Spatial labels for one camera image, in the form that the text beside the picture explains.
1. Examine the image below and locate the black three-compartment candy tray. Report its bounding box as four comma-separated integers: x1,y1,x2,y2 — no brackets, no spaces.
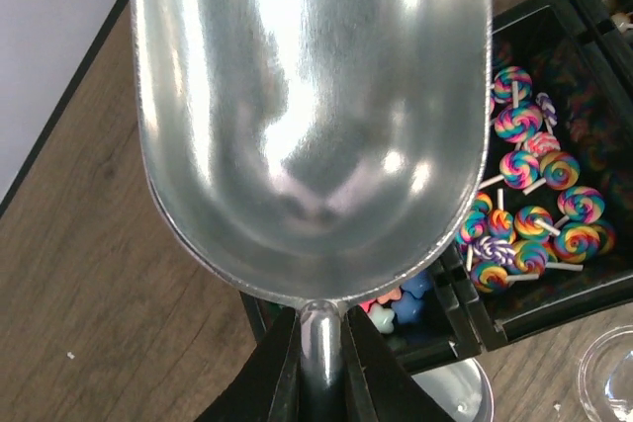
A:
239,0,633,377

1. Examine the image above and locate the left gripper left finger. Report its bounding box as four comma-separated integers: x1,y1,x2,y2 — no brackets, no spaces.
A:
196,308,301,422

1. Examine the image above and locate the pile of rainbow lollipops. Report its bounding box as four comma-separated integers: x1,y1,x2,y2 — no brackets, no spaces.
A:
455,65,616,294

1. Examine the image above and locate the pile of star candies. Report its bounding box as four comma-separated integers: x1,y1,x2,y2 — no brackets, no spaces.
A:
360,271,435,351

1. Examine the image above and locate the metal candy scoop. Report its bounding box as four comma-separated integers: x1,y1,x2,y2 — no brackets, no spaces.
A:
130,0,492,421

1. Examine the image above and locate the clear glass jar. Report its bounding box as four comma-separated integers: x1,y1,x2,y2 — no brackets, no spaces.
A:
577,324,633,422

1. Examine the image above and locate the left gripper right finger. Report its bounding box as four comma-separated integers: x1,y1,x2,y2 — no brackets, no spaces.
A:
342,307,445,422

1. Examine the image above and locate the round metal jar lid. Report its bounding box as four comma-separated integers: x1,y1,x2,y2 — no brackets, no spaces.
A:
412,358,495,422

